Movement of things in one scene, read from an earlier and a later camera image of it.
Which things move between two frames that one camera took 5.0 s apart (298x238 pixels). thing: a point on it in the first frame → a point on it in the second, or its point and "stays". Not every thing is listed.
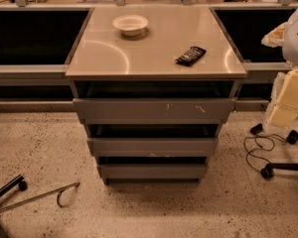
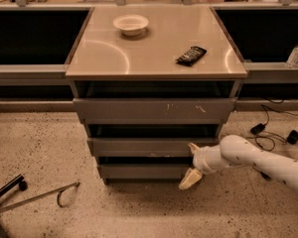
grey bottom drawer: (155, 171) stays
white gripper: (297, 41) → (199, 161)
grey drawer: (154, 147) stays
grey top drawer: (154, 111) stays
